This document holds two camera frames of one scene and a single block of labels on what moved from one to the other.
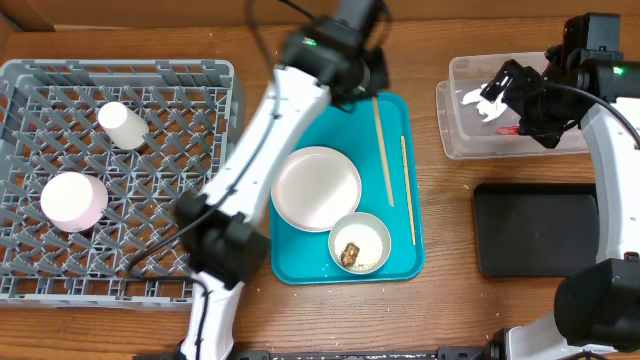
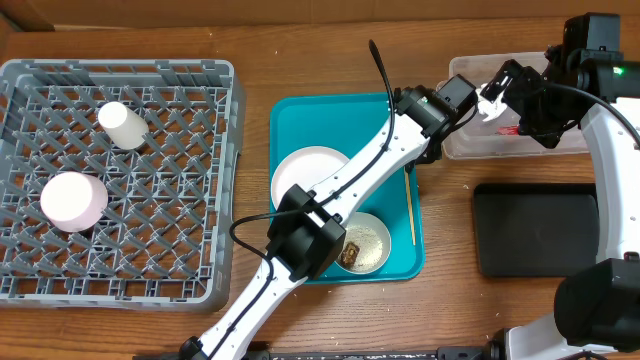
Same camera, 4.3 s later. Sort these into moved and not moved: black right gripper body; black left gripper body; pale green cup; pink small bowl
Moved: black left gripper body
Not moved: pink small bowl; pale green cup; black right gripper body
